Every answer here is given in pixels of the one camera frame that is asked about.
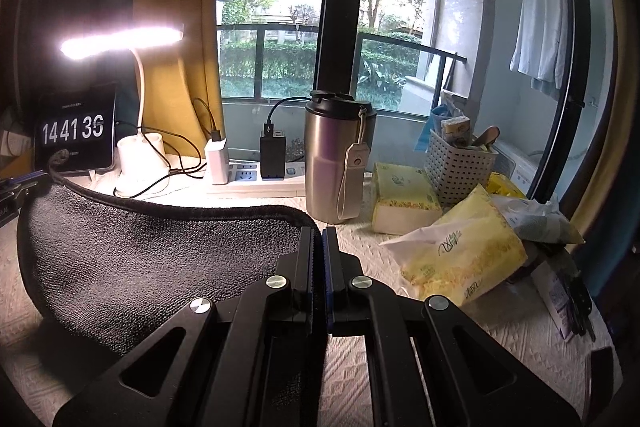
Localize black lamp cable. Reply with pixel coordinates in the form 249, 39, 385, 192
116, 120, 209, 199

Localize black balcony railing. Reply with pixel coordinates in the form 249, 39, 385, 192
217, 24, 459, 104

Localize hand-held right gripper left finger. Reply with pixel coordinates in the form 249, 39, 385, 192
52, 227, 328, 427

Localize black tablet clock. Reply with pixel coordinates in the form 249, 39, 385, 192
32, 82, 119, 175

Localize crumpled clear plastic bag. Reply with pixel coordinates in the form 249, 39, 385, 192
492, 194, 586, 259

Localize dark grey towel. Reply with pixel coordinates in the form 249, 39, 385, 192
16, 151, 322, 360

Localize white purple packet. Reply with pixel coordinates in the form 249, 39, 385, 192
530, 257, 577, 341

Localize black charger block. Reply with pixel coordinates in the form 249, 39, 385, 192
259, 122, 287, 182

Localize white charger plug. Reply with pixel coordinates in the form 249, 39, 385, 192
205, 129, 230, 186

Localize opened yellow tissue pack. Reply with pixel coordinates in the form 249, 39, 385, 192
379, 184, 529, 308

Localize white hanging shirt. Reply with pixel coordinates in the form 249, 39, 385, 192
509, 0, 571, 98

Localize white washing machine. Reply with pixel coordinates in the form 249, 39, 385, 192
492, 141, 542, 198

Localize black window frame post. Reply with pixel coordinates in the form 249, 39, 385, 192
312, 0, 371, 98

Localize steel travel tumbler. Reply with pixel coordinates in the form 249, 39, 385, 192
303, 90, 376, 225

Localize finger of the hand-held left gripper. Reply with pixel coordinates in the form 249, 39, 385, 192
0, 171, 52, 229

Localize white power strip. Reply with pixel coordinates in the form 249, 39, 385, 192
207, 159, 307, 196

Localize sealed yellow tissue pack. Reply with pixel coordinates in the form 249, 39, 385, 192
371, 161, 444, 236

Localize black sliding door frame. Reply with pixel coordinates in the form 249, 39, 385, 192
529, 0, 617, 204

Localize yellow curtain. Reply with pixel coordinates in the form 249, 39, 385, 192
132, 0, 226, 158

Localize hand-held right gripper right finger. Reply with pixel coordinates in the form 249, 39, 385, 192
323, 227, 584, 427

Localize yellow snack packet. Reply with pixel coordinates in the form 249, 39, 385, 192
487, 172, 527, 200

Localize dark bunch of keys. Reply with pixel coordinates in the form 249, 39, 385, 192
564, 252, 597, 339

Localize grey plastic basket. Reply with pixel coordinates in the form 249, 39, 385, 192
423, 129, 500, 208

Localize brown wooden utensil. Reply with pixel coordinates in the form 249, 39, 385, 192
470, 126, 501, 152

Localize black charger cable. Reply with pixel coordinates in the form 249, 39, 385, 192
192, 97, 222, 142
266, 96, 314, 128

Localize blue plastic bag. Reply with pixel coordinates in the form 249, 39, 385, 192
414, 104, 452, 152

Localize white desk lamp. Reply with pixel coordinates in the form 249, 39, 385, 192
60, 23, 185, 199

